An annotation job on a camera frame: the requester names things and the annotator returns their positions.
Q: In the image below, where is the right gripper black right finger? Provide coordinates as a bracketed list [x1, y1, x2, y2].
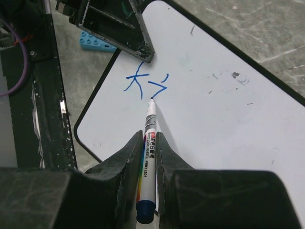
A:
[156, 132, 301, 229]

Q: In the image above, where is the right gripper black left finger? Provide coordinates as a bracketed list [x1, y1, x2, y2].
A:
[0, 131, 143, 229]

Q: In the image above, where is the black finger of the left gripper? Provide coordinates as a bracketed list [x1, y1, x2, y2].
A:
[55, 0, 155, 63]

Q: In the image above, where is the white blue whiteboard marker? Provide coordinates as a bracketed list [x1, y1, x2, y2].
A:
[136, 98, 157, 224]

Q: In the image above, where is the white board with black frame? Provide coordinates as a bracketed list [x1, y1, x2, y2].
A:
[73, 0, 305, 177]

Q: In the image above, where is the blue studded building plate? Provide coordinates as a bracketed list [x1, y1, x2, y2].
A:
[79, 31, 117, 53]

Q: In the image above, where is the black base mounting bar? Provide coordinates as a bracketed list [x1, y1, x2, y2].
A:
[0, 0, 77, 169]

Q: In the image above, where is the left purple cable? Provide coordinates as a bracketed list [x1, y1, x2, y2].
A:
[0, 22, 31, 97]

